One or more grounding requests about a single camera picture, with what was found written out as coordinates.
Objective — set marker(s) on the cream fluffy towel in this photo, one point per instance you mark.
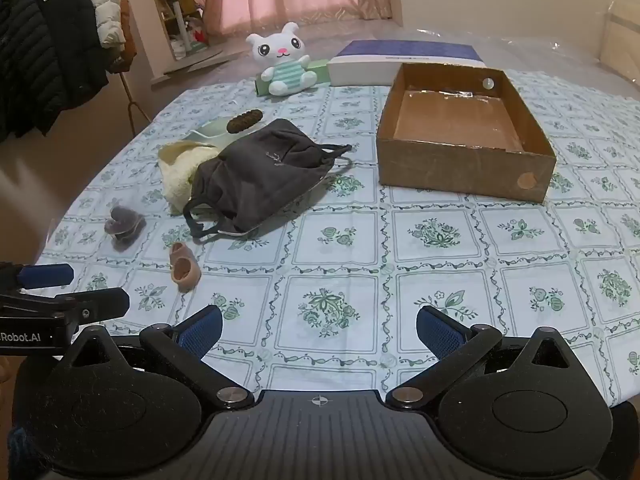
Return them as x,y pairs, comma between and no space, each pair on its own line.
180,175

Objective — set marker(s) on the green floral tablecloth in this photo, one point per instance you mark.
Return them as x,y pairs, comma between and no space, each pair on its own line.
350,240

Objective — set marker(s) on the brown cardboard box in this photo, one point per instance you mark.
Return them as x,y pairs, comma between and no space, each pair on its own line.
450,170

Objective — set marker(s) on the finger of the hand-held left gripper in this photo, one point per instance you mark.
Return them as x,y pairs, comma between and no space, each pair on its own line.
47,276
100,304

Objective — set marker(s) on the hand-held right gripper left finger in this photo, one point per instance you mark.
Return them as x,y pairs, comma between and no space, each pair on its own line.
202,332

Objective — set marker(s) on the white pole stand grey base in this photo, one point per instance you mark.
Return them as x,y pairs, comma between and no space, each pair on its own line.
180,20

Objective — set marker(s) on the brown hair scrunchie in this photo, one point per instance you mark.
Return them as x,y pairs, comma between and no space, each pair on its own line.
245,121

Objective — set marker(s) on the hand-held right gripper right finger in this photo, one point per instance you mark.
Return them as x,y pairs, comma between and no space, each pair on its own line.
440,332

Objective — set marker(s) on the light green cloth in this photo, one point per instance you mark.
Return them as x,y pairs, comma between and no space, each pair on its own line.
210,130

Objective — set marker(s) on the green carton box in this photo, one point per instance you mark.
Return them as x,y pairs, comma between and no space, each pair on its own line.
320,67

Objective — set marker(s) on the purple and white box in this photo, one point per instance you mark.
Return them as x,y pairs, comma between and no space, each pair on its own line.
400,52

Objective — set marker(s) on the white plush bunny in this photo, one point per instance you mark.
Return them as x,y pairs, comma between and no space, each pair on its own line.
280,52

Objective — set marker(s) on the white puffer jacket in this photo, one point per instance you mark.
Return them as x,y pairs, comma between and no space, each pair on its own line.
105,5

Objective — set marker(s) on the small red item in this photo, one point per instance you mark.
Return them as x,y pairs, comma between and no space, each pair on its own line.
198,36

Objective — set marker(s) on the metal coat rack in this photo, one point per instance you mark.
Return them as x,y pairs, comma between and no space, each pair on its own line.
132,105

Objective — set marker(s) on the brown garment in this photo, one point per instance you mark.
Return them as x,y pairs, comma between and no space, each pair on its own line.
127,35

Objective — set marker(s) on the black puffer jacket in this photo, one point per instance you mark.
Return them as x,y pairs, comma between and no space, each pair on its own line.
40,50

